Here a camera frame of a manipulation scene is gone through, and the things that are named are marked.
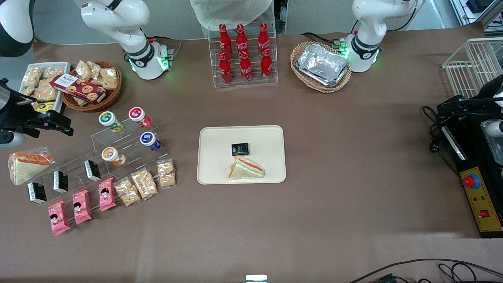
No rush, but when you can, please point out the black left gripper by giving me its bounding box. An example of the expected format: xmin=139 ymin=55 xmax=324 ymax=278
xmin=437 ymin=85 xmax=503 ymax=119

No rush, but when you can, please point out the black cable with plug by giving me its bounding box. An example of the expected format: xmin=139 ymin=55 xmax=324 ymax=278
xmin=422 ymin=105 xmax=461 ymax=175

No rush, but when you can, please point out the red cookie box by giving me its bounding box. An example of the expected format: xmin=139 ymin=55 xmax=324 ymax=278
xmin=50 ymin=73 xmax=107 ymax=105

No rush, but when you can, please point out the brown wicker basket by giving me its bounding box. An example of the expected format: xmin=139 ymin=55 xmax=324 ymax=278
xmin=61 ymin=60 xmax=123 ymax=113

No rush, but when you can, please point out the clear acrylic display stand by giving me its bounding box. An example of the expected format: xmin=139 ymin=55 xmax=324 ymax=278
xmin=24 ymin=117 xmax=176 ymax=221

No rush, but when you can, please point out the light wicker basket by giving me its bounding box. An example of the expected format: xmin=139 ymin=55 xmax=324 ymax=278
xmin=290 ymin=41 xmax=352 ymax=94

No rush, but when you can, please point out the red cola bottle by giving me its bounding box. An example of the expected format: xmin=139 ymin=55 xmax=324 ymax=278
xmin=218 ymin=51 xmax=233 ymax=85
xmin=257 ymin=22 xmax=271 ymax=54
xmin=218 ymin=24 xmax=233 ymax=56
xmin=260 ymin=48 xmax=274 ymax=82
xmin=239 ymin=50 xmax=253 ymax=83
xmin=235 ymin=24 xmax=249 ymax=55

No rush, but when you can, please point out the white wire basket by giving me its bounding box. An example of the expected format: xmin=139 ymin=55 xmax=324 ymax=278
xmin=442 ymin=37 xmax=503 ymax=99

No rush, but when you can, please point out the aluminium frame shelf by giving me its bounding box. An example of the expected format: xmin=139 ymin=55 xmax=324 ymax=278
xmin=450 ymin=0 xmax=503 ymax=38

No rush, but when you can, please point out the black control box yellow panel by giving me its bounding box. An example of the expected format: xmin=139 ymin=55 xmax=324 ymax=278
xmin=439 ymin=116 xmax=503 ymax=239

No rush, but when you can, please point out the pink snack packet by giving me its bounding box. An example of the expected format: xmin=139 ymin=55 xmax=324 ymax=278
xmin=48 ymin=200 xmax=71 ymax=236
xmin=72 ymin=189 xmax=92 ymax=226
xmin=98 ymin=177 xmax=117 ymax=212

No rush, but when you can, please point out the wrapped triangle sandwich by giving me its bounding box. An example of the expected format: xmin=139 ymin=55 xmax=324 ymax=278
xmin=226 ymin=156 xmax=266 ymax=180
xmin=8 ymin=147 xmax=55 ymax=186

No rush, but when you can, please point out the clear rice cracker packet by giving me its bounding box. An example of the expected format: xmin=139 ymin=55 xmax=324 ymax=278
xmin=130 ymin=168 xmax=159 ymax=201
xmin=156 ymin=158 xmax=177 ymax=190
xmin=114 ymin=177 xmax=142 ymax=207

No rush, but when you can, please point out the clear acrylic bottle rack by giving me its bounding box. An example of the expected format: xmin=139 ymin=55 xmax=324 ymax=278
xmin=207 ymin=20 xmax=279 ymax=89

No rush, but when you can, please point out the aluminium foil tray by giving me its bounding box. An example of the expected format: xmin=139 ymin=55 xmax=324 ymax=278
xmin=295 ymin=43 xmax=351 ymax=88

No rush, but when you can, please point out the white rectangular bin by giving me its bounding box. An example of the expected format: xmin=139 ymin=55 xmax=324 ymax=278
xmin=18 ymin=61 xmax=72 ymax=115

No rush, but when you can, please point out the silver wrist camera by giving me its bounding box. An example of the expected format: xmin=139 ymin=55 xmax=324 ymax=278
xmin=481 ymin=119 xmax=503 ymax=138
xmin=0 ymin=131 xmax=25 ymax=148

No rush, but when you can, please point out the red gum bottle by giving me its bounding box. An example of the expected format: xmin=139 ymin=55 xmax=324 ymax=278
xmin=129 ymin=107 xmax=152 ymax=129

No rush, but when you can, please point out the orange gum bottle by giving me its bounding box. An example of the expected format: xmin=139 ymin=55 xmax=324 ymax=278
xmin=101 ymin=147 xmax=127 ymax=167

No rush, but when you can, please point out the cream plastic tray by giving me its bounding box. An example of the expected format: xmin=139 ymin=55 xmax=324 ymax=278
xmin=196 ymin=125 xmax=287 ymax=185

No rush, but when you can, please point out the green gum bottle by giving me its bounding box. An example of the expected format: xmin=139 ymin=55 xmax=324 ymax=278
xmin=98 ymin=111 xmax=125 ymax=133

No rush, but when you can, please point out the grey cable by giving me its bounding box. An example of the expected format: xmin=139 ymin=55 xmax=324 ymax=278
xmin=147 ymin=36 xmax=184 ymax=59

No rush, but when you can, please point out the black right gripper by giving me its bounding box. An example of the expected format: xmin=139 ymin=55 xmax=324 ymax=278
xmin=0 ymin=79 xmax=74 ymax=139

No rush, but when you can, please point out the blue gum bottle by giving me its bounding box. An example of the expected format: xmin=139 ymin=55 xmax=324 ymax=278
xmin=140 ymin=132 xmax=162 ymax=152

